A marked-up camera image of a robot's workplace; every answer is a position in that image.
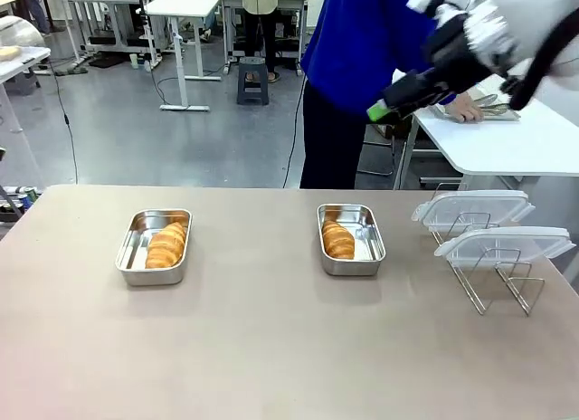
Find rectangular stainless steel container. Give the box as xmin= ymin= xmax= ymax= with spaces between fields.
xmin=114 ymin=207 xmax=194 ymax=287
xmin=316 ymin=203 xmax=387 ymax=277

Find metal wire rack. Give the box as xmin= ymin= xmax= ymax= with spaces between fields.
xmin=427 ymin=182 xmax=547 ymax=316

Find white standing desk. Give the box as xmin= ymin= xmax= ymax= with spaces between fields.
xmin=143 ymin=0 xmax=223 ymax=112

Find person's right hand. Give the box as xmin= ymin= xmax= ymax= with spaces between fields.
xmin=445 ymin=96 xmax=486 ymax=124

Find person in blue sweater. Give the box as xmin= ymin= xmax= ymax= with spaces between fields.
xmin=299 ymin=0 xmax=458 ymax=190

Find clear plastic dome cover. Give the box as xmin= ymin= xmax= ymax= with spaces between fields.
xmin=0 ymin=14 xmax=46 ymax=48

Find golden croissant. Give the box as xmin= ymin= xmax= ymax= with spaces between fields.
xmin=321 ymin=219 xmax=356 ymax=260
xmin=145 ymin=221 xmax=189 ymax=270

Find metal baking tray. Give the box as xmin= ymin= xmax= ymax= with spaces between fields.
xmin=432 ymin=90 xmax=522 ymax=123

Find white side table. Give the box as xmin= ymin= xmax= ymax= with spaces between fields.
xmin=391 ymin=68 xmax=579 ymax=190

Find background person beige top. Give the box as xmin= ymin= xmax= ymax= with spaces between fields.
xmin=242 ymin=0 xmax=281 ymax=84

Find black floor cable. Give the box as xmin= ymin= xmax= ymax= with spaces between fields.
xmin=281 ymin=74 xmax=309 ymax=189

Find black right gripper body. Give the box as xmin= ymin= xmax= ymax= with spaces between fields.
xmin=424 ymin=11 xmax=494 ymax=86

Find thin black hanging cable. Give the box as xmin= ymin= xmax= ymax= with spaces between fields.
xmin=46 ymin=61 xmax=79 ymax=186

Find grey step stool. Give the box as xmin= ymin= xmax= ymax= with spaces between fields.
xmin=236 ymin=56 xmax=271 ymax=106

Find clear plastic clip lid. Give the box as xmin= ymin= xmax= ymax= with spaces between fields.
xmin=433 ymin=225 xmax=577 ymax=271
xmin=410 ymin=189 xmax=536 ymax=234

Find metal tongs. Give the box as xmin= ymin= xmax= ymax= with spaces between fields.
xmin=472 ymin=92 xmax=515 ymax=118

